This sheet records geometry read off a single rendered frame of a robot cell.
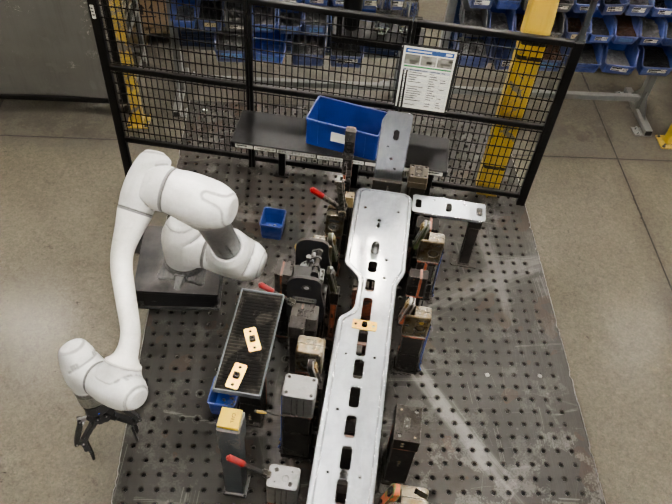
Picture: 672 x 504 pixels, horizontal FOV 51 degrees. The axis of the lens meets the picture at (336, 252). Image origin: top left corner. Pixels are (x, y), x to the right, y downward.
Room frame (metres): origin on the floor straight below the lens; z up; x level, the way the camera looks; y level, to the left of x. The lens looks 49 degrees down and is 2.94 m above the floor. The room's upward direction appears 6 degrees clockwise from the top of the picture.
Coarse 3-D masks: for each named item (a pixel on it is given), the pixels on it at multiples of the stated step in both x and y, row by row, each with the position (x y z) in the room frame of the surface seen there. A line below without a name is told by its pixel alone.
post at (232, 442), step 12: (216, 432) 0.88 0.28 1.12; (228, 432) 0.88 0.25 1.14; (240, 432) 0.89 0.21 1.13; (228, 444) 0.88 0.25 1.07; (240, 444) 0.88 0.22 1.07; (240, 456) 0.89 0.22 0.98; (228, 468) 0.89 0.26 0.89; (240, 468) 0.88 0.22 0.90; (228, 480) 0.89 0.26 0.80; (240, 480) 0.88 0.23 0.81; (228, 492) 0.88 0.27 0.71; (240, 492) 0.88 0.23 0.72
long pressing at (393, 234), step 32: (384, 192) 2.03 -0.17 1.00; (352, 224) 1.84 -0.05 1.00; (384, 224) 1.86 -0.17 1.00; (352, 256) 1.68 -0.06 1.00; (384, 256) 1.70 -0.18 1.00; (384, 288) 1.55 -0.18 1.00; (352, 320) 1.40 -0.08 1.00; (384, 320) 1.41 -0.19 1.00; (352, 352) 1.27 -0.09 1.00; (384, 352) 1.28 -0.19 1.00; (352, 384) 1.15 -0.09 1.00; (384, 384) 1.16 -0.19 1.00; (320, 448) 0.92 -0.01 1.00; (352, 448) 0.94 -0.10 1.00; (320, 480) 0.83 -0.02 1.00; (352, 480) 0.84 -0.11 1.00
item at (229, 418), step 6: (222, 408) 0.94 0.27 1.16; (228, 408) 0.94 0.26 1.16; (222, 414) 0.92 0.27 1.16; (228, 414) 0.92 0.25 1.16; (234, 414) 0.93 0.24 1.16; (240, 414) 0.93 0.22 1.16; (222, 420) 0.90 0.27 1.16; (228, 420) 0.91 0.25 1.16; (234, 420) 0.91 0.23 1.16; (240, 420) 0.91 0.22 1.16; (222, 426) 0.89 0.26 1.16; (228, 426) 0.89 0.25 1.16; (234, 426) 0.89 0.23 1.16
